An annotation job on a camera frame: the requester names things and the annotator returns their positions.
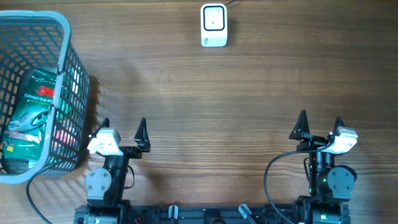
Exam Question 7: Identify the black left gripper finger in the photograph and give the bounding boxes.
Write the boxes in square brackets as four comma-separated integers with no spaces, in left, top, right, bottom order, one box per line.
[90,118,109,138]
[134,117,151,152]

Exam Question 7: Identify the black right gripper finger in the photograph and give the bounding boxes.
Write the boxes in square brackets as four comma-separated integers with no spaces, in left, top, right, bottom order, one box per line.
[289,110,310,140]
[333,116,345,133]

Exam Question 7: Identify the green 3M gloves package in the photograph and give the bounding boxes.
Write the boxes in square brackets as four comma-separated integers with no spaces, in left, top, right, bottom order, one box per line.
[1,68,57,174]

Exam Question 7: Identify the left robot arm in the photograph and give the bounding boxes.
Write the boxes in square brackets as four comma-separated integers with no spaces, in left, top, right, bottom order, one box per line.
[73,118,150,224]

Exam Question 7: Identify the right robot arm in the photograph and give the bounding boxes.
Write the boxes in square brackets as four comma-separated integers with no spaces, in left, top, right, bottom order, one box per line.
[289,110,358,224]

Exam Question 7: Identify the white barcode scanner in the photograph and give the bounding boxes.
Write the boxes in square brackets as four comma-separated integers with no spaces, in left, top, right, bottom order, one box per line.
[200,3,228,47]

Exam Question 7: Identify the grey plastic shopping basket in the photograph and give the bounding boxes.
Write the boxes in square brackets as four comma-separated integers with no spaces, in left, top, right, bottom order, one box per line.
[1,10,90,184]

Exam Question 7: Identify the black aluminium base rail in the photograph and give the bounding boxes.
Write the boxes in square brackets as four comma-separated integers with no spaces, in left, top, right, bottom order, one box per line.
[73,203,351,224]

